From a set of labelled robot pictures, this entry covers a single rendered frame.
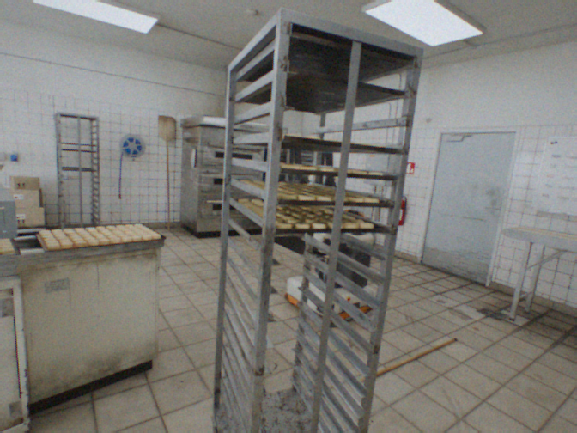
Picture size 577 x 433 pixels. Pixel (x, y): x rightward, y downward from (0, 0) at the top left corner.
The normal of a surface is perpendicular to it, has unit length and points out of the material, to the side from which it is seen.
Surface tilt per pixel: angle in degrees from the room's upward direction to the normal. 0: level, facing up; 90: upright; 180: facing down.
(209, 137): 90
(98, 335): 90
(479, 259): 90
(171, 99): 90
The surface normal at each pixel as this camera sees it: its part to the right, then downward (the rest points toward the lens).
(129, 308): 0.71, 0.18
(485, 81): -0.81, 0.04
